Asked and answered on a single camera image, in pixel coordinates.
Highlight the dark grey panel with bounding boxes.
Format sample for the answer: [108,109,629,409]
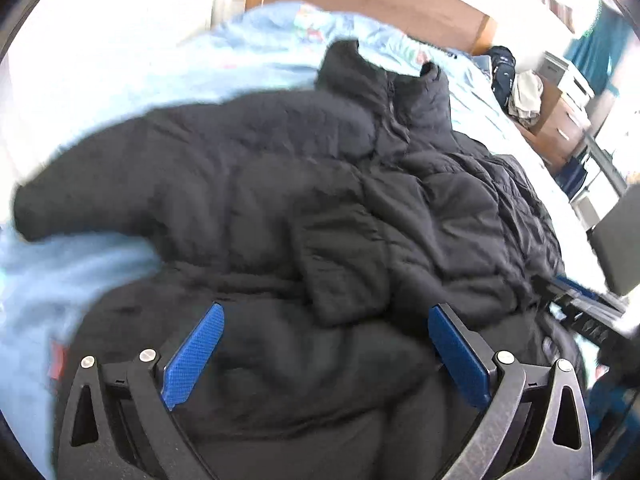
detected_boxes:
[590,194,640,297]

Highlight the black metal rack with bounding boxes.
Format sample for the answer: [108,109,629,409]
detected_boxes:
[575,132,628,198]

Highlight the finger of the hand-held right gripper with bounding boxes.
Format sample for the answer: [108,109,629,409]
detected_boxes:
[549,297,623,345]
[547,275,628,313]

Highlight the beige crumpled clothes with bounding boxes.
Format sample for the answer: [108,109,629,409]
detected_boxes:
[507,70,545,128]

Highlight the black puffer jacket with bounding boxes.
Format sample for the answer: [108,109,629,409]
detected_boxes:
[12,39,588,480]

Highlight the blue printed bed sheet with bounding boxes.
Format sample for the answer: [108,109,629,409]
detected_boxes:
[0,1,608,480]

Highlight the black backpack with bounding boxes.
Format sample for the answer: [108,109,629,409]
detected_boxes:
[486,45,517,108]

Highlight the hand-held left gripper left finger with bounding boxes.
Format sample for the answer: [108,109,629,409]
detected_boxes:
[52,302,226,480]

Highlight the wooden drawer chest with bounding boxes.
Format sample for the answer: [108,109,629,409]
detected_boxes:
[520,80,593,173]

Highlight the teal hanging cloth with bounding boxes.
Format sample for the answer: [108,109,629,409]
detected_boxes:
[564,2,632,96]

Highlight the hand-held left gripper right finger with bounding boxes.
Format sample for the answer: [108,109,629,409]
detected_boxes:
[428,303,594,480]

